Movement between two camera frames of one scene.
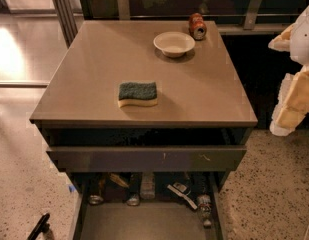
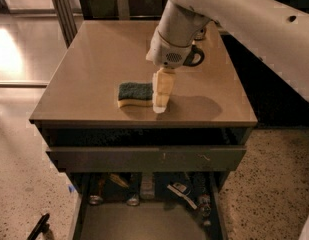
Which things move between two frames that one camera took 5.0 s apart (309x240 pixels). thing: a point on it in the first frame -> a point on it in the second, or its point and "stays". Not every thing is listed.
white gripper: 304,40 -> 166,53
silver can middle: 134,190 stays
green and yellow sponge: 137,93 stays
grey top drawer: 147,158 stays
